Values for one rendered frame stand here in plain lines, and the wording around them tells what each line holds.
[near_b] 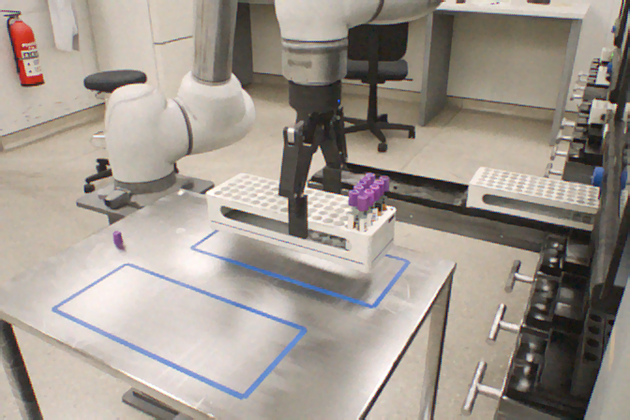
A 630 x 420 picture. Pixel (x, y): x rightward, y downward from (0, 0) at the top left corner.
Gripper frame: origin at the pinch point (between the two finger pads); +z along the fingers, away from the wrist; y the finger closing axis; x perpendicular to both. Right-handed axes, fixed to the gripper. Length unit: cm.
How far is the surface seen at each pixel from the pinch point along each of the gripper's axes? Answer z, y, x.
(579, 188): 5, -41, 36
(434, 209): 11.1, -30.5, 10.2
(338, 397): 9.4, 24.7, 16.9
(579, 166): 12, -72, 34
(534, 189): 4.9, -35.8, 27.9
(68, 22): 12, -193, -310
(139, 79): 29, -142, -191
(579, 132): 10, -94, 31
